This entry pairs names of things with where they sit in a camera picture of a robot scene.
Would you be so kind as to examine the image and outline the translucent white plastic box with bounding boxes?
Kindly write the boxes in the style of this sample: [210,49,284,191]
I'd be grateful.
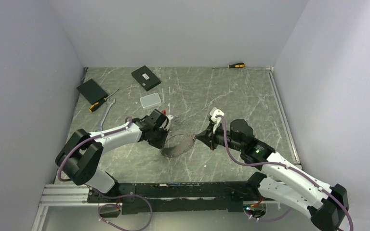
[140,93,162,109]

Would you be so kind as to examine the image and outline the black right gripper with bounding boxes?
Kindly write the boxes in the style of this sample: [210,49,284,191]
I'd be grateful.
[196,120,243,152]

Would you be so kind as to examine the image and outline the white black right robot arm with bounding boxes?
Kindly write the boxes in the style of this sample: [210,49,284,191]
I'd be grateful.
[196,119,349,231]

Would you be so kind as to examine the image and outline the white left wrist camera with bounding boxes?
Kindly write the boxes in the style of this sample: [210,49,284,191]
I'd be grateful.
[161,110,174,130]

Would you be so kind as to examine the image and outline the black box with white label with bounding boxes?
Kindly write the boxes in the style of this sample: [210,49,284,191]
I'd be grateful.
[131,65,161,91]

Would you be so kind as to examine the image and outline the flat black box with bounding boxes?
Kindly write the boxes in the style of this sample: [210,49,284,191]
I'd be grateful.
[77,79,108,104]

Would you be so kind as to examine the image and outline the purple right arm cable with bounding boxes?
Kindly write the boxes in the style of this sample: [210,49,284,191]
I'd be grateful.
[215,115,354,231]

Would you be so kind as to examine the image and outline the yellow black screwdriver at left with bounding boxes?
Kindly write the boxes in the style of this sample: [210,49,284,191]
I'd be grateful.
[89,89,119,112]

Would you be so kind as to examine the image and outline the large silver combination wrench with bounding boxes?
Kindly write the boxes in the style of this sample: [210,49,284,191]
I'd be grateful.
[94,98,116,132]

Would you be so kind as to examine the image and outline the yellow black screwdriver at back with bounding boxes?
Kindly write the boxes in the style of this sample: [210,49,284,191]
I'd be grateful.
[213,63,245,69]

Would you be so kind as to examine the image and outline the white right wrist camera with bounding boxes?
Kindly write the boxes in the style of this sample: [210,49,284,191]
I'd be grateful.
[208,107,225,134]

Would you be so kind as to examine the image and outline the metal oval key organizer plate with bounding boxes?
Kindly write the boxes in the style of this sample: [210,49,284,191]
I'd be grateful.
[160,131,194,159]

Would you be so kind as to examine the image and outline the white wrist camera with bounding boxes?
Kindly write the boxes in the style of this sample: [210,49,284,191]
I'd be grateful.
[208,107,225,134]
[161,110,174,130]

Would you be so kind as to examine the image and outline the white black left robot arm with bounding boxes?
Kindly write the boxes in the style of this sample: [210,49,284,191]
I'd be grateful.
[55,109,174,202]

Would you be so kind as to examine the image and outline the yellow black screwdriver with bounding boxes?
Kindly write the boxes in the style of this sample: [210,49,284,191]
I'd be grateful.
[213,63,245,69]
[89,89,119,112]

